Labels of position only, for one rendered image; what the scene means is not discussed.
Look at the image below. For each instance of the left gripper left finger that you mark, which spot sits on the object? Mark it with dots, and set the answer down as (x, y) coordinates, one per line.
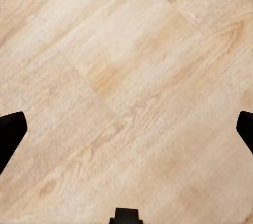
(12, 129)

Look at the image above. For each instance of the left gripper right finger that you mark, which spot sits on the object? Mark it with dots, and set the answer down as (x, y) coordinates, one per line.
(245, 128)

